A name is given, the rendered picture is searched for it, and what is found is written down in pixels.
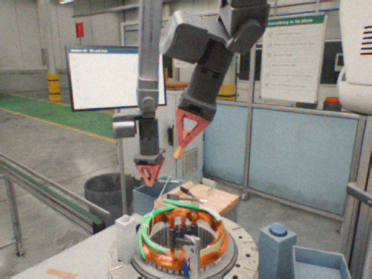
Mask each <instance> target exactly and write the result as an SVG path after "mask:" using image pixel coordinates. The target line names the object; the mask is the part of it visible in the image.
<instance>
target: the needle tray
mask: <svg viewBox="0 0 372 279"><path fill-rule="evenodd" d="M291 279H351V278H350V273H349V269H348V267H347V266H346V261H345V257H344V255H343V254H340V253H333V252H325V251H321V250H315V249H311V248H308V247H299V246H292V252H291Z"/></svg>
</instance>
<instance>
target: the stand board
mask: <svg viewBox="0 0 372 279"><path fill-rule="evenodd" d="M192 183H193V182H191V181H189V182H187V183H186V184H183V185H182V186H183V187H186V186H189V185H190V184H192ZM209 189H210V187H209V186H204V185H202V184H197V185H196V186H194V187H192V188H191V189H189V192H191V193H192V194H193V195H194V196H196V197H197V198H201V199H202V200H207V202H204V201H201V200H200V202H202V203H203V206H205V207H207V208H211V209H212V210H214V211H215V212H217V214H219V215H220V216H221V217H222V216H224V215H225V214H226V213H227V212H228V211H229V210H231V209H232V208H233V207H235V206H236V205H237V204H238V203H239V196H237V195H235V194H230V193H228V192H223V191H222V190H217V189H215V188H213V194H211V195H209V196H207V190H209ZM179 190H180V186H179V187H178V188H176V189H175V190H173V191H171V192H169V193H170V194H174V193H176V192H178V191H179ZM179 197H185V198H192V197H191V196H188V195H187V194H185V193H182V194H180V195H179ZM164 198H167V194H165V195H164V196H162V197H160V198H159V199H156V200H155V201H154V206H155V204H156V203H157V204H156V208H162V207H164V206H174V205H173V204H167V203H164V202H163V199H164ZM158 200H159V201H158ZM157 201H158V202H157ZM174 201H176V202H182V203H191V201H188V200H179V201H177V200H174ZM197 205H198V206H201V205H202V204H201V203H198V204H197Z"/></svg>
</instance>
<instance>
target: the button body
mask: <svg viewBox="0 0 372 279"><path fill-rule="evenodd" d="M274 224H279V223H274ZM274 224H271V225H269V226H266V227H264V228H261V229H259V245H258V254H259V264H258V279H291V252H292V246H295V245H296V234H295V233H294V232H292V231H291V230H289V229H287V228H286V230H287V235H286V236H285V237H277V236H273V235H272V234H270V233H269V227H270V226H273V225H274ZM279 225H281V224H279ZM281 226H282V225H281ZM283 227H284V226H283ZM284 228H285V227H284Z"/></svg>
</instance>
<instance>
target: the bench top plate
mask: <svg viewBox="0 0 372 279"><path fill-rule="evenodd" d="M130 218H135V221H136V220H139V219H140V218H142V216H140V215H139V214H134V215H133V216H130ZM115 237H116V226H115V225H113V226H110V227H109V228H107V229H105V230H103V231H102V232H99V233H97V234H95V235H94V236H91V237H88V238H87V239H86V240H84V241H83V242H80V243H77V244H76V245H73V246H72V247H69V248H67V249H66V250H65V251H62V252H60V253H58V254H56V255H54V256H53V257H50V258H49V259H46V260H45V261H43V262H41V263H38V264H37V265H35V266H34V267H31V268H30V269H27V270H26V271H24V272H21V273H19V274H18V275H16V276H14V277H12V278H9V279H65V278H63V277H56V276H53V275H48V274H46V273H45V272H47V271H48V269H50V268H51V269H56V270H58V271H63V272H67V273H73V274H76V275H77V277H76V278H75V279H107V272H108V271H109V268H108V262H107V258H111V254H109V248H110V246H111V243H112V242H113V240H114V239H115Z"/></svg>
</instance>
